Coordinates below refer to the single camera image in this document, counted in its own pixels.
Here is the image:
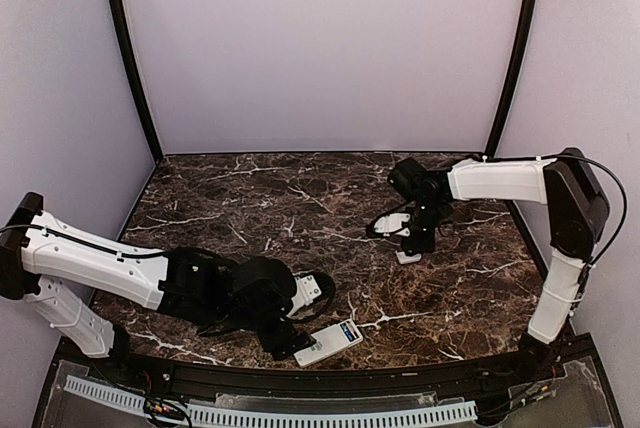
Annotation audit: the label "white remote control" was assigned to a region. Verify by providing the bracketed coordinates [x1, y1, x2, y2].
[294, 319, 363, 368]

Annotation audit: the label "white slotted cable duct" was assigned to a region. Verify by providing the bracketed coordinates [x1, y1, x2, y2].
[64, 376, 477, 427]

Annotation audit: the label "right black frame post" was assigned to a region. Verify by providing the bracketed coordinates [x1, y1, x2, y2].
[484, 0, 537, 156]

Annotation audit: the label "red battery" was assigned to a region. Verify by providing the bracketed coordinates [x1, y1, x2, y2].
[340, 321, 356, 335]

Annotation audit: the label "left black frame post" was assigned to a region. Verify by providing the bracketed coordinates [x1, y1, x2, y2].
[108, 0, 164, 164]

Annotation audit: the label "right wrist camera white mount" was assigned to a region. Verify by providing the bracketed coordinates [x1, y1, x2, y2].
[365, 213, 411, 238]

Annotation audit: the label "white battery cover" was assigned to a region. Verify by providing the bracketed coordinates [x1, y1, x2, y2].
[396, 251, 422, 265]

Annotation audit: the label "blue battery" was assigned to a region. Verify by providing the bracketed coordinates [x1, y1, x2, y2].
[342, 326, 362, 343]

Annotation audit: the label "black frame post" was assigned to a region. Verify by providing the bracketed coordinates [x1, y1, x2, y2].
[484, 0, 537, 156]
[108, 0, 164, 164]

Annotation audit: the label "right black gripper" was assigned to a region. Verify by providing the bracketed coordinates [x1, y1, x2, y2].
[401, 199, 448, 255]

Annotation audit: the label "small circuit board with wires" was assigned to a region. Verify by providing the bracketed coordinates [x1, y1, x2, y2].
[143, 397, 185, 421]

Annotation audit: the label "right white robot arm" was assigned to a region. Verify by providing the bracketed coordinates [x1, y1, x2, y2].
[367, 148, 611, 382]

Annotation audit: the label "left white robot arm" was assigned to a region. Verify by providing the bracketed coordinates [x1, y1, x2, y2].
[1, 192, 319, 384]

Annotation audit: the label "black front rail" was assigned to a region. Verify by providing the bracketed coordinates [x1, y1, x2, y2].
[90, 352, 564, 398]

